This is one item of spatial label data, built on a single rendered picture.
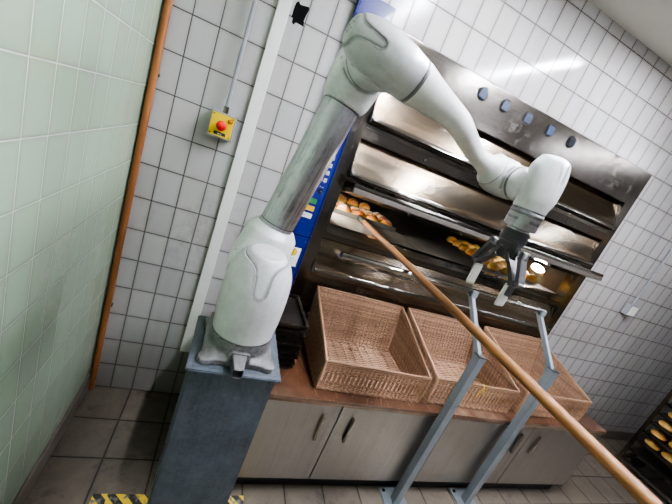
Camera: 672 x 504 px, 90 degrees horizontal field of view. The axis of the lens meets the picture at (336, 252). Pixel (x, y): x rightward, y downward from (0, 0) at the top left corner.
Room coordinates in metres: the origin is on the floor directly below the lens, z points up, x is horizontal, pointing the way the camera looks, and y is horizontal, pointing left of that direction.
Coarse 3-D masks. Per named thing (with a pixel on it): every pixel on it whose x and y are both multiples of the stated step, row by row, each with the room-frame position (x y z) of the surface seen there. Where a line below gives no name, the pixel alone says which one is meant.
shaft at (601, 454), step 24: (384, 240) 1.73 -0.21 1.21; (408, 264) 1.46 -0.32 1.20; (432, 288) 1.25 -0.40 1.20; (456, 312) 1.09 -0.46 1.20; (480, 336) 0.97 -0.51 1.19; (504, 360) 0.87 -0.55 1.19; (528, 384) 0.78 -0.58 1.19; (552, 408) 0.71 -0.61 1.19; (576, 432) 0.65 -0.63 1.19; (600, 456) 0.60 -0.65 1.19; (624, 480) 0.56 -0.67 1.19
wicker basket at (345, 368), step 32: (320, 288) 1.68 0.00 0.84; (320, 320) 1.46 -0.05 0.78; (352, 320) 1.73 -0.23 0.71; (384, 320) 1.81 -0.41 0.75; (320, 352) 1.33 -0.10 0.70; (352, 352) 1.63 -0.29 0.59; (384, 352) 1.76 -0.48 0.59; (416, 352) 1.59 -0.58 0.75; (320, 384) 1.25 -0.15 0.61; (352, 384) 1.30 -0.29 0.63; (384, 384) 1.36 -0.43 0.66; (416, 384) 1.41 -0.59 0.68
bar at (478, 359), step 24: (384, 264) 1.41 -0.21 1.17; (456, 288) 1.54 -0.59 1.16; (480, 360) 1.37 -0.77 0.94; (456, 384) 1.40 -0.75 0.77; (456, 408) 1.38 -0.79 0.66; (528, 408) 1.55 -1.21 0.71; (432, 432) 1.38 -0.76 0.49; (504, 432) 1.58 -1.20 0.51; (408, 480) 1.37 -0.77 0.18; (480, 480) 1.54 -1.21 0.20
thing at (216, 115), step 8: (216, 112) 1.39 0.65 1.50; (216, 120) 1.39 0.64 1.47; (224, 120) 1.40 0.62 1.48; (232, 120) 1.41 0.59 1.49; (208, 128) 1.38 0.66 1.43; (216, 128) 1.39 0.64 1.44; (232, 128) 1.41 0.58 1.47; (216, 136) 1.40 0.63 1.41; (224, 136) 1.41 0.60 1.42; (232, 136) 1.47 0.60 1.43
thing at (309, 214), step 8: (336, 160) 1.62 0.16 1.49; (328, 168) 1.62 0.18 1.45; (328, 176) 1.62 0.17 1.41; (320, 184) 1.61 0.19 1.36; (320, 192) 1.62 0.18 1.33; (312, 200) 1.61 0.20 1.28; (320, 200) 1.62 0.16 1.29; (312, 208) 1.61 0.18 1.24; (304, 216) 1.60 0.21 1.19; (312, 216) 1.62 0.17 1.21; (312, 224) 1.62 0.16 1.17
